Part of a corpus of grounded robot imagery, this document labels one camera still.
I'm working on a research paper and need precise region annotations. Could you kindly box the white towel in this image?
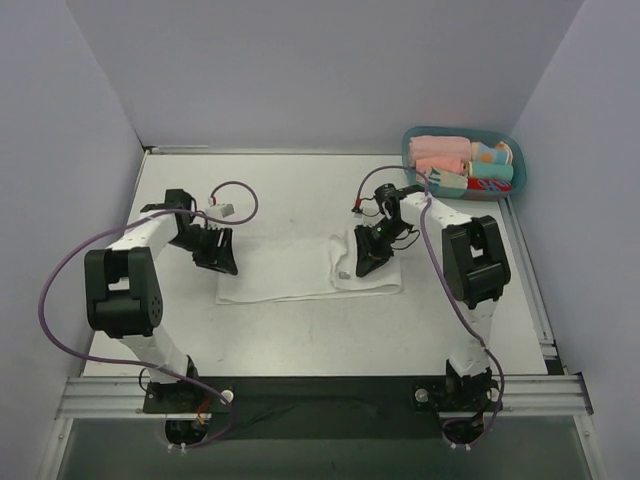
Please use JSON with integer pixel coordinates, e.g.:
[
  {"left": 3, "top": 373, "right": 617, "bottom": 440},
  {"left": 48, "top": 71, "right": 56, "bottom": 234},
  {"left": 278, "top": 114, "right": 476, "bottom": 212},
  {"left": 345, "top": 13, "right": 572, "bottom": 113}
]
[{"left": 216, "top": 232, "right": 402, "bottom": 305}]

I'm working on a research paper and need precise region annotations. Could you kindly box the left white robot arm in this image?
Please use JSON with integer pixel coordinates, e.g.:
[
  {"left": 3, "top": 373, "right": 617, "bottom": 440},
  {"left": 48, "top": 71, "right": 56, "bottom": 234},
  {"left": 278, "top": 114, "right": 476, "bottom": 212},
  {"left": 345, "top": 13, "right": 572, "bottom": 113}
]
[{"left": 84, "top": 189, "right": 238, "bottom": 412}]

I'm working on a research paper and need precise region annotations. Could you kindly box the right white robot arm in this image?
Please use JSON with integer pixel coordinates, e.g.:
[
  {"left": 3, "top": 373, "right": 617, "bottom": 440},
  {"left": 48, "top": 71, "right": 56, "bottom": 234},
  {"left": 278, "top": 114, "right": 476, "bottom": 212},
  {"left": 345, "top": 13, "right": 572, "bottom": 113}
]
[{"left": 354, "top": 184, "right": 511, "bottom": 410}]

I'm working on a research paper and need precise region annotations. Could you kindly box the patterned white-teal rolled towel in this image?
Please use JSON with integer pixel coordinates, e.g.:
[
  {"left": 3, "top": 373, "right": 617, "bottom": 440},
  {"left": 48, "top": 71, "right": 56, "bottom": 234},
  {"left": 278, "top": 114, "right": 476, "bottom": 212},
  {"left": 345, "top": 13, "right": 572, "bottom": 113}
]
[{"left": 416, "top": 168, "right": 468, "bottom": 198}]

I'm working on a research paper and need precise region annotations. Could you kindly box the pink rolled towel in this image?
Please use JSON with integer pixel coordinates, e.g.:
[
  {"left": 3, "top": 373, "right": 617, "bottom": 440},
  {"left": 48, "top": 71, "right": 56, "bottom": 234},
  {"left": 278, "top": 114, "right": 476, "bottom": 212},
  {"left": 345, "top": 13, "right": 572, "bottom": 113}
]
[{"left": 408, "top": 135, "right": 472, "bottom": 165}]

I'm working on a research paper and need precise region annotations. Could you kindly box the salmon rolled towel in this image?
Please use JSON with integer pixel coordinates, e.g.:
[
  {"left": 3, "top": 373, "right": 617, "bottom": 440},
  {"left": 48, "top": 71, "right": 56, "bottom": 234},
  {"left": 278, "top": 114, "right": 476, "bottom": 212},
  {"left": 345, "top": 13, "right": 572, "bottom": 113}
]
[{"left": 415, "top": 156, "right": 467, "bottom": 176}]

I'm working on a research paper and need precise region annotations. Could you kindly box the red patterned rolled towel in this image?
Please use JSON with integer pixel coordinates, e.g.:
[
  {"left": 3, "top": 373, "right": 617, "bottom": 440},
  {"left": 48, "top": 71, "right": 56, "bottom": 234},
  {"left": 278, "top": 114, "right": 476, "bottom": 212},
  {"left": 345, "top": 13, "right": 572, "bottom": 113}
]
[{"left": 467, "top": 177, "right": 512, "bottom": 196}]

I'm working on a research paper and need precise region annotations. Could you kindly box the teal plastic basket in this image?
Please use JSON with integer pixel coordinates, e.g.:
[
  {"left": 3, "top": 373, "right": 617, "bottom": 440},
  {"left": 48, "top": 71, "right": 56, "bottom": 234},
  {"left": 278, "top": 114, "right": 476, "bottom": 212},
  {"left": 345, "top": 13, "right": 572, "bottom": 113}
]
[{"left": 402, "top": 126, "right": 527, "bottom": 200}]

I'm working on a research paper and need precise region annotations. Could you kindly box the teal rolled towel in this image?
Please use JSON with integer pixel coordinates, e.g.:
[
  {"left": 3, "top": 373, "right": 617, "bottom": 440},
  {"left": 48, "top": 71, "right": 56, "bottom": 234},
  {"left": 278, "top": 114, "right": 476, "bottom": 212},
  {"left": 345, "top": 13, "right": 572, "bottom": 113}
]
[{"left": 467, "top": 162, "right": 514, "bottom": 182}]

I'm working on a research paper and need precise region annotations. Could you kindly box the cartoon print rolled towel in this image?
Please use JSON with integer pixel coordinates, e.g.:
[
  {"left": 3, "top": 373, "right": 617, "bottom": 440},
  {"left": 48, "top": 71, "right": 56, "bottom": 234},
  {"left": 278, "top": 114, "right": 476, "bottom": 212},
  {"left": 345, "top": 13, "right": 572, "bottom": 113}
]
[{"left": 471, "top": 141, "right": 513, "bottom": 165}]

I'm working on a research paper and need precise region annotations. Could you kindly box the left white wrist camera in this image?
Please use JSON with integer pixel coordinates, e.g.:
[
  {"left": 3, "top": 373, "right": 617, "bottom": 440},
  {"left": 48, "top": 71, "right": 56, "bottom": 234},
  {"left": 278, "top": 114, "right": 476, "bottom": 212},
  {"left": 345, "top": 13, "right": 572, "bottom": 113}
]
[{"left": 205, "top": 203, "right": 235, "bottom": 219}]

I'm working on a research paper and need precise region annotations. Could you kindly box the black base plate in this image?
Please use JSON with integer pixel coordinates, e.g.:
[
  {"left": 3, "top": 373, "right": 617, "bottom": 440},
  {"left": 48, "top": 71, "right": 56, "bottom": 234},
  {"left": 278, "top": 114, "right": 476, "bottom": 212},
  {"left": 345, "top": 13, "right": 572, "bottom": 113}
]
[{"left": 142, "top": 374, "right": 504, "bottom": 447}]

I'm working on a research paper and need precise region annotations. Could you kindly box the aluminium frame rail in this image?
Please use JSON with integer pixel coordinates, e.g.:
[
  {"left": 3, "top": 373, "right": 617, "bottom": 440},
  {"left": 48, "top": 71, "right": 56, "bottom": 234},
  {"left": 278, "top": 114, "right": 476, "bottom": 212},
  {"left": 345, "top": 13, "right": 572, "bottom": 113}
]
[{"left": 57, "top": 375, "right": 593, "bottom": 419}]

